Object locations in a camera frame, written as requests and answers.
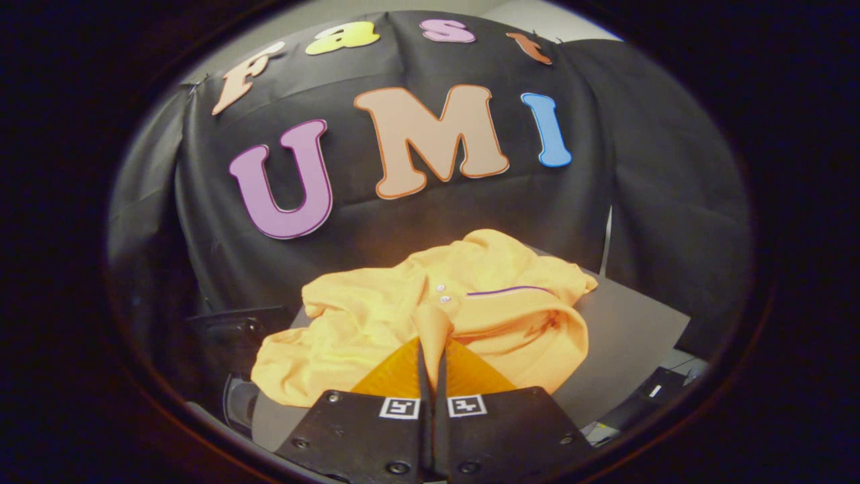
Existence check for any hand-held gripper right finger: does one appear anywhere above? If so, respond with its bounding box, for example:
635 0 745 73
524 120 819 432
433 338 596 484

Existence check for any orange polo shirt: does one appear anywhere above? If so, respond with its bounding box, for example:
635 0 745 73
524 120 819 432
251 229 599 409

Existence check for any black backdrop cloth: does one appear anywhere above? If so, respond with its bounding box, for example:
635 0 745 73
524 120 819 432
107 10 752 364

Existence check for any black box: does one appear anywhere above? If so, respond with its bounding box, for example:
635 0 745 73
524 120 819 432
581 366 707 446

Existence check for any white cabinet with grey frame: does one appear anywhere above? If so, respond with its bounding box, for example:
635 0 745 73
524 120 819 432
252 247 691 452

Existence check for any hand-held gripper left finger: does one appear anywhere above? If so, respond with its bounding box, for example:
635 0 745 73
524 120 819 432
275 336 432 484

